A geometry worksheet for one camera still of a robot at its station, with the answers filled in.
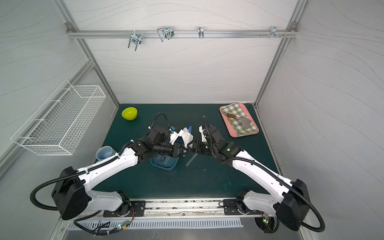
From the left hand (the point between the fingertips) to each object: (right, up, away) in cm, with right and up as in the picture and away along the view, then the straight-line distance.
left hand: (188, 153), depth 73 cm
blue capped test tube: (-10, -1, -6) cm, 11 cm away
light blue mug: (-52, -3, +15) cm, 54 cm away
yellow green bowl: (-47, +21, +38) cm, 64 cm away
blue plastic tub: (-13, -1, -7) cm, 15 cm away
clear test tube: (+1, +12, +3) cm, 12 cm away
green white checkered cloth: (+35, +24, +44) cm, 62 cm away
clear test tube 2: (+1, -8, +17) cm, 19 cm away
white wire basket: (-60, +13, -7) cm, 62 cm away
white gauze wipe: (-1, +8, +2) cm, 8 cm away
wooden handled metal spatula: (+40, +15, +35) cm, 55 cm away
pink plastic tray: (+29, +11, +34) cm, 46 cm away
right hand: (+1, +4, +2) cm, 4 cm away
